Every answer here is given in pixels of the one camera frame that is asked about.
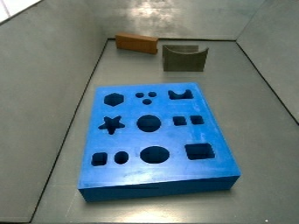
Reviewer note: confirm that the dark grey curved fixture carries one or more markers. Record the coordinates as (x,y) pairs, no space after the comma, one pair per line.
(184,58)

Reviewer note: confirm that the blue foam shape-sorter block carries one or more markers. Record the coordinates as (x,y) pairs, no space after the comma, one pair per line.
(154,144)

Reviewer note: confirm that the brown arch block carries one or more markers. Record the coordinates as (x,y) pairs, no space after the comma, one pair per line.
(137,43)

